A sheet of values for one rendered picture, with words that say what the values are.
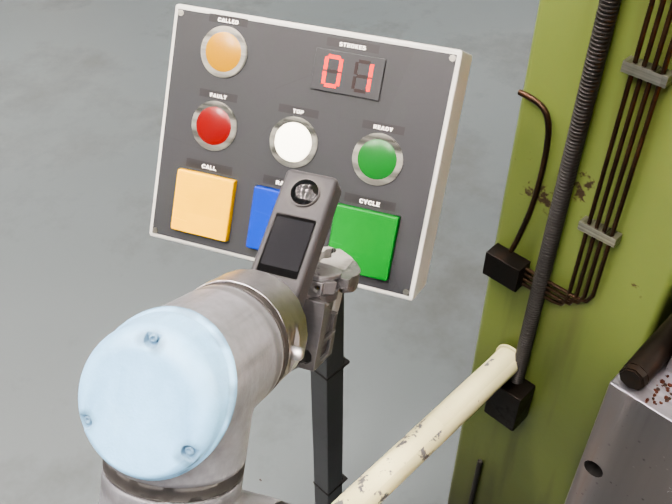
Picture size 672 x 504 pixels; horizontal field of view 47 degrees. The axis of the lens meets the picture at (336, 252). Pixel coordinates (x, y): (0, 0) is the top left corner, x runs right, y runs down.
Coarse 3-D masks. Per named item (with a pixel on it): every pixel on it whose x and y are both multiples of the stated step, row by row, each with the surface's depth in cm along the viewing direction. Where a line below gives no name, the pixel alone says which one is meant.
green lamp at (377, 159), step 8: (368, 144) 86; (376, 144) 86; (384, 144) 85; (360, 152) 86; (368, 152) 86; (376, 152) 86; (384, 152) 86; (392, 152) 85; (360, 160) 87; (368, 160) 86; (376, 160) 86; (384, 160) 86; (392, 160) 85; (360, 168) 87; (368, 168) 86; (376, 168) 86; (384, 168) 86; (392, 168) 86; (368, 176) 87; (376, 176) 86; (384, 176) 86
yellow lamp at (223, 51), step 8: (224, 32) 89; (216, 40) 89; (224, 40) 89; (232, 40) 88; (208, 48) 89; (216, 48) 89; (224, 48) 89; (232, 48) 88; (240, 48) 88; (208, 56) 90; (216, 56) 89; (224, 56) 89; (232, 56) 89; (240, 56) 89; (216, 64) 89; (224, 64) 89; (232, 64) 89
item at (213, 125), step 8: (208, 112) 91; (216, 112) 90; (224, 112) 90; (200, 120) 91; (208, 120) 91; (216, 120) 91; (224, 120) 90; (200, 128) 91; (208, 128) 91; (216, 128) 91; (224, 128) 91; (200, 136) 92; (208, 136) 91; (216, 136) 91; (224, 136) 91; (216, 144) 91
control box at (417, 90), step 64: (192, 64) 91; (256, 64) 88; (320, 64) 86; (384, 64) 84; (448, 64) 82; (192, 128) 92; (256, 128) 90; (320, 128) 88; (384, 128) 85; (448, 128) 84; (384, 192) 87
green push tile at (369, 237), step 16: (336, 208) 88; (352, 208) 87; (336, 224) 88; (352, 224) 88; (368, 224) 87; (384, 224) 87; (336, 240) 89; (352, 240) 88; (368, 240) 87; (384, 240) 87; (352, 256) 88; (368, 256) 88; (384, 256) 87; (368, 272) 88; (384, 272) 88
